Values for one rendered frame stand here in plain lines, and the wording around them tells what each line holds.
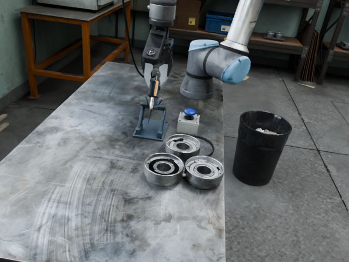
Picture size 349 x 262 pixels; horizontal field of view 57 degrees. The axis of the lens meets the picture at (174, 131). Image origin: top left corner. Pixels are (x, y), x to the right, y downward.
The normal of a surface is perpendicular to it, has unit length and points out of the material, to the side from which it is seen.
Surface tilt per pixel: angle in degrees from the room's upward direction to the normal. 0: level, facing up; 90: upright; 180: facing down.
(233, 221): 0
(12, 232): 0
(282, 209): 0
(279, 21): 90
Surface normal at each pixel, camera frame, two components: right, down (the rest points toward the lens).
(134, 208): 0.11, -0.87
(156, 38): 0.06, -0.50
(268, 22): -0.12, 0.47
